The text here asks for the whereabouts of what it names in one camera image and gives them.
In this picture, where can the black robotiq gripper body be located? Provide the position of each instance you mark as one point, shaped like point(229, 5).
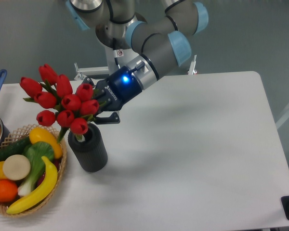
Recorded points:
point(116, 90)

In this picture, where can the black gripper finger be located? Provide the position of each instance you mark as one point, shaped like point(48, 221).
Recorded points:
point(89, 80)
point(112, 119)

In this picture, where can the red tulip bouquet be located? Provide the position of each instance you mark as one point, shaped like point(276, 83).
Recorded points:
point(71, 110)

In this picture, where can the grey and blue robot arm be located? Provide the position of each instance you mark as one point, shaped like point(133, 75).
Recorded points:
point(138, 53)

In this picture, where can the dark grey ribbed vase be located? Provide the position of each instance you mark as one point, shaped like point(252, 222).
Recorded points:
point(90, 153)

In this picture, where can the red fruit in basket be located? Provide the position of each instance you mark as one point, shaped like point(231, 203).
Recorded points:
point(56, 162)

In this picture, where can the green bok choy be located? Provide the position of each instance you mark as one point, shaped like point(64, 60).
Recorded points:
point(34, 154)

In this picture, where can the yellow banana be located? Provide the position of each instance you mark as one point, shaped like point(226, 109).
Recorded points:
point(40, 193)

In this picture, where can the dark green cucumber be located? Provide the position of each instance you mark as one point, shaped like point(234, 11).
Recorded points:
point(16, 147)

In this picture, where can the beige round disc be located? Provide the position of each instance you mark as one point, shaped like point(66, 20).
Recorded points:
point(16, 167)

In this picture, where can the orange fruit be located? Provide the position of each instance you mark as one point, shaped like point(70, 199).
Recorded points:
point(8, 191)

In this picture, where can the woven wicker basket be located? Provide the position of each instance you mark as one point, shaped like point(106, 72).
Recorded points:
point(19, 134)

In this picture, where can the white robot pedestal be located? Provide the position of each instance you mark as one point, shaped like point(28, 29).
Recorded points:
point(112, 35)

